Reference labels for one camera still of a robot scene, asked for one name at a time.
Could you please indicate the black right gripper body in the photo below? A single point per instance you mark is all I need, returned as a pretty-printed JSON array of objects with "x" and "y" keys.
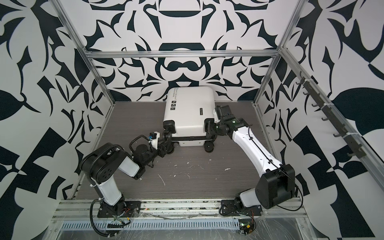
[{"x": 217, "y": 128}]

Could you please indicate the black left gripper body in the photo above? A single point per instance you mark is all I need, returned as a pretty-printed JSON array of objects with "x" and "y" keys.
[{"x": 152, "y": 154}]

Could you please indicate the white suitcase black lining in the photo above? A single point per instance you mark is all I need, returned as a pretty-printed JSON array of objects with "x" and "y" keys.
[{"x": 188, "y": 112}]

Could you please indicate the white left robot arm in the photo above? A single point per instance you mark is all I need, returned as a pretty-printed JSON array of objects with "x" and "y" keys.
[{"x": 101, "y": 165}]

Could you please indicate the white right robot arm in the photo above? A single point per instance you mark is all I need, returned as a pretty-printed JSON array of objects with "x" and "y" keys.
[{"x": 276, "y": 184}]

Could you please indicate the small green circuit board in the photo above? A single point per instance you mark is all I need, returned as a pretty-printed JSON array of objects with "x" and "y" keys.
[{"x": 246, "y": 227}]

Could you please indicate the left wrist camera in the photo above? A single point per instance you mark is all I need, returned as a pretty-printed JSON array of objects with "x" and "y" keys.
[{"x": 153, "y": 139}]

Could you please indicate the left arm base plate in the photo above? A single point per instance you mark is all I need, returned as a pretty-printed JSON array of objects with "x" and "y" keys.
[{"x": 120, "y": 209}]

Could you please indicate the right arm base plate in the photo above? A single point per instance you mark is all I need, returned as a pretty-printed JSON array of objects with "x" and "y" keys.
[{"x": 234, "y": 208}]

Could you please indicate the black wall hook rack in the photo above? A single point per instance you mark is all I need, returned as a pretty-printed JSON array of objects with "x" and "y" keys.
[{"x": 333, "y": 115}]

